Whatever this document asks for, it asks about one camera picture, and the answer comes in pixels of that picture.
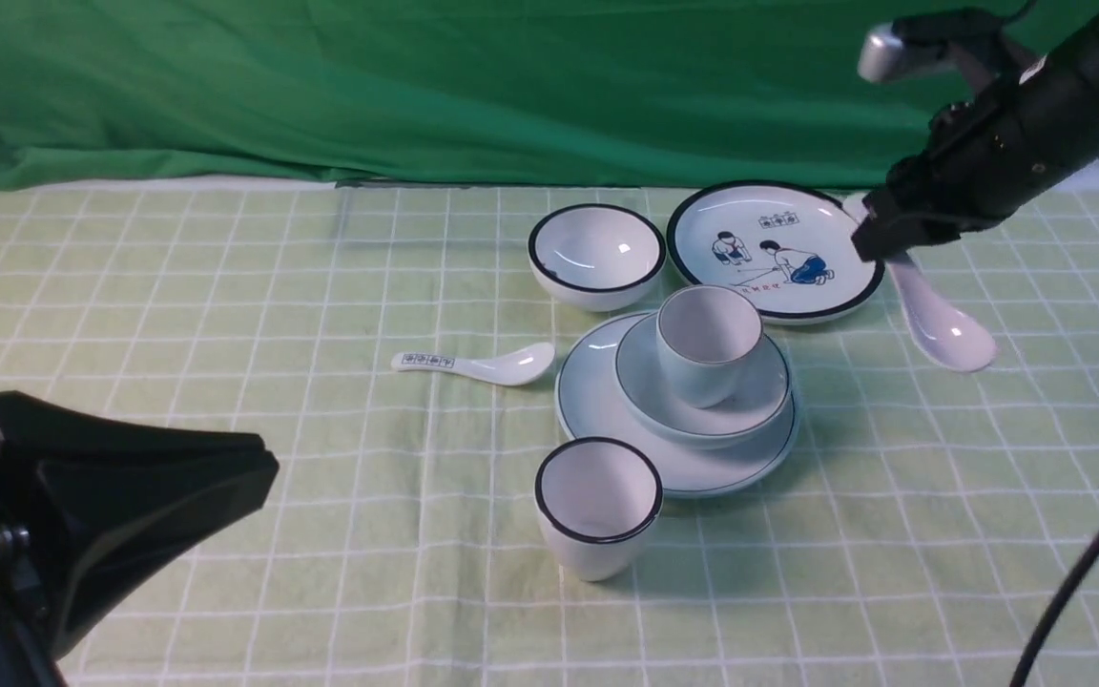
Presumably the green checkered tablecloth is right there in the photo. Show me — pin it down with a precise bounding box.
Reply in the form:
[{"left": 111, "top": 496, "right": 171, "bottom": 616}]
[{"left": 0, "top": 186, "right": 1099, "bottom": 686}]

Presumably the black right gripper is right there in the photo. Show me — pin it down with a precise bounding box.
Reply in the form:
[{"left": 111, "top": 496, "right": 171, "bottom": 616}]
[{"left": 851, "top": 58, "right": 1099, "bottom": 262}]

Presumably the white bowl black rim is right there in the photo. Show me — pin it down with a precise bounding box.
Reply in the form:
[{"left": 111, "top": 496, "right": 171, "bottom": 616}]
[{"left": 528, "top": 203, "right": 668, "bottom": 313}]

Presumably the black cable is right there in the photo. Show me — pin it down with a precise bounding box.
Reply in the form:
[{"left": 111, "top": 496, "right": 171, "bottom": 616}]
[{"left": 1007, "top": 453, "right": 1099, "bottom": 687}]

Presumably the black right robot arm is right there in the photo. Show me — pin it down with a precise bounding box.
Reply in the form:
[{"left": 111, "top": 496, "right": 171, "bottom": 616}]
[{"left": 852, "top": 8, "right": 1099, "bottom": 261}]

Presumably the pale blue cup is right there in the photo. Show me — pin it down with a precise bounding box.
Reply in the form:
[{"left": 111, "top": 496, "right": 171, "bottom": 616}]
[{"left": 653, "top": 285, "right": 764, "bottom": 408}]

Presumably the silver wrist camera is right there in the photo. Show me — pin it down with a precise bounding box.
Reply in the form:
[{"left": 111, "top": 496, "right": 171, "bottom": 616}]
[{"left": 857, "top": 8, "right": 1037, "bottom": 96}]

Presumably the white spoon with printed handle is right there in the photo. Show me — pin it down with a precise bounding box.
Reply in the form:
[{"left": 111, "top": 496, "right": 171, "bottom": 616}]
[{"left": 391, "top": 341, "right": 555, "bottom": 387}]

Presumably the pale blue large plate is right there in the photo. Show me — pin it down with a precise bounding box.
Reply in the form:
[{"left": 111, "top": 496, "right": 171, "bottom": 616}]
[{"left": 555, "top": 310, "right": 799, "bottom": 497}]

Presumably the white cup black rim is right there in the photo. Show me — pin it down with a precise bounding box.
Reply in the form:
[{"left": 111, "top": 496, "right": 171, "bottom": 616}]
[{"left": 533, "top": 436, "right": 664, "bottom": 581}]

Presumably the white plate with children drawing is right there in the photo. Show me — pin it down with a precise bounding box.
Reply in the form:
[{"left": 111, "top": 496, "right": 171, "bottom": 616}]
[{"left": 666, "top": 181, "right": 886, "bottom": 326}]

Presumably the green backdrop cloth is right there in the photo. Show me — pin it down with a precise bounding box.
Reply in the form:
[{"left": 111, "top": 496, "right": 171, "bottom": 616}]
[{"left": 0, "top": 1, "right": 965, "bottom": 191}]

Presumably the pale blue shallow bowl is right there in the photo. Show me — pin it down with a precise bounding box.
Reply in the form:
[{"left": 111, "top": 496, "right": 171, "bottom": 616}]
[{"left": 612, "top": 315, "right": 793, "bottom": 448}]

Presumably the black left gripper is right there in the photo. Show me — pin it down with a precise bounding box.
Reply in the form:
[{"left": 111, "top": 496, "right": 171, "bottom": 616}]
[{"left": 0, "top": 391, "right": 279, "bottom": 686}]

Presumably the plain white ceramic spoon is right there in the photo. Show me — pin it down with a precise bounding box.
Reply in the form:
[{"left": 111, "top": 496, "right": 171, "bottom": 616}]
[{"left": 841, "top": 193, "right": 999, "bottom": 373}]

